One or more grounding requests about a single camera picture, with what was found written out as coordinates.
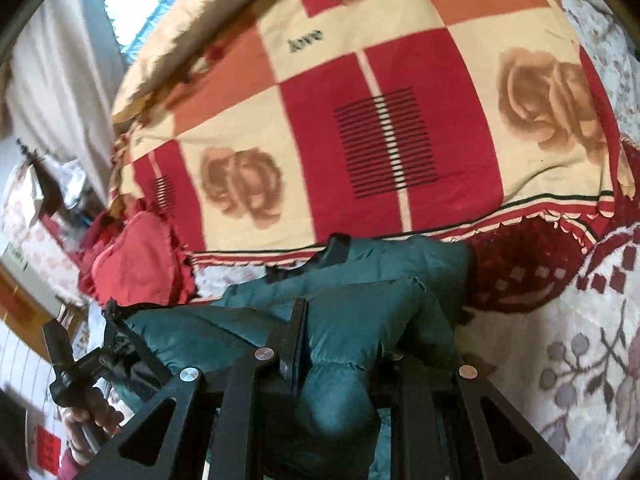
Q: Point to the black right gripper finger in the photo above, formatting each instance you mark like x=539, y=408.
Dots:
x=293, y=346

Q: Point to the teal puffer jacket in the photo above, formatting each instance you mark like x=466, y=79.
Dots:
x=366, y=299

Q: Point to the person's left hand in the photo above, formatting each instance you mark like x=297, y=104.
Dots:
x=96, y=411

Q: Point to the red heart ruffled pillow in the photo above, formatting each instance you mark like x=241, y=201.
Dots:
x=135, y=259

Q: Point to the red cream rose blanket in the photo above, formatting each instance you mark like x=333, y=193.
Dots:
x=265, y=126

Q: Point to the floral white maroon bedspread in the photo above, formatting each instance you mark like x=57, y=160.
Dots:
x=557, y=327

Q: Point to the grey white curtain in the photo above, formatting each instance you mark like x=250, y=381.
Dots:
x=59, y=84

